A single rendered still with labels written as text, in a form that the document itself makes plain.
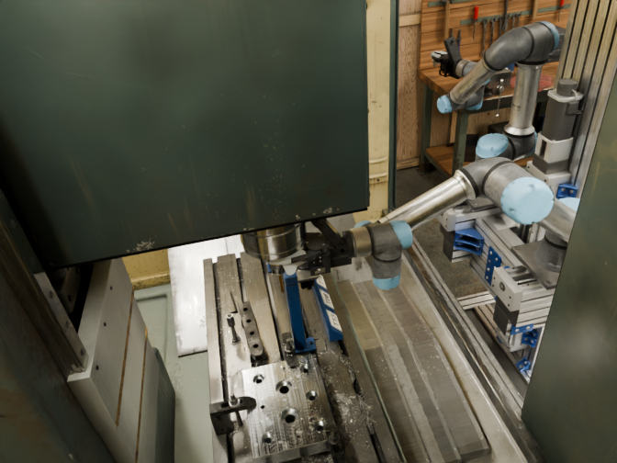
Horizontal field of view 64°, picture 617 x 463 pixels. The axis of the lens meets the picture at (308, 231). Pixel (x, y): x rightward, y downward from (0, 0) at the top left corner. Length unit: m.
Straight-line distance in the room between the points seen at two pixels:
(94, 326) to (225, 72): 0.66
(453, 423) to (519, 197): 0.81
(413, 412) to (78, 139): 1.32
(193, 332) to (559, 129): 1.60
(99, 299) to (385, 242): 0.70
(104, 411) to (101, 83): 0.69
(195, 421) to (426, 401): 0.83
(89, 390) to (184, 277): 1.22
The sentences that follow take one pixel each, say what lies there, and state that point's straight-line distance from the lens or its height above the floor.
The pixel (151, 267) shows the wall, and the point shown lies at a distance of 2.51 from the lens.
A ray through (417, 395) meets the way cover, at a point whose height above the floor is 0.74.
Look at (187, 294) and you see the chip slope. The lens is 2.27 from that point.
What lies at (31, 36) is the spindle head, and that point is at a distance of 0.89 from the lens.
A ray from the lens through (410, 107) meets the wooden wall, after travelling 4.27.
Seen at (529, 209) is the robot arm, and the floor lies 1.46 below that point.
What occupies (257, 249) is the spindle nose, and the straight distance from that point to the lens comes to 1.12.
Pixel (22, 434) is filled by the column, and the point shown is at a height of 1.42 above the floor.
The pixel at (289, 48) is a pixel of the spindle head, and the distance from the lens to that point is 0.88.
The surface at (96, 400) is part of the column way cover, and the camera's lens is 1.19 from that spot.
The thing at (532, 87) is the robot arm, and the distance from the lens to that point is 2.13.
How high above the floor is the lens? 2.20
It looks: 36 degrees down
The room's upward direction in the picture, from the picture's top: 6 degrees counter-clockwise
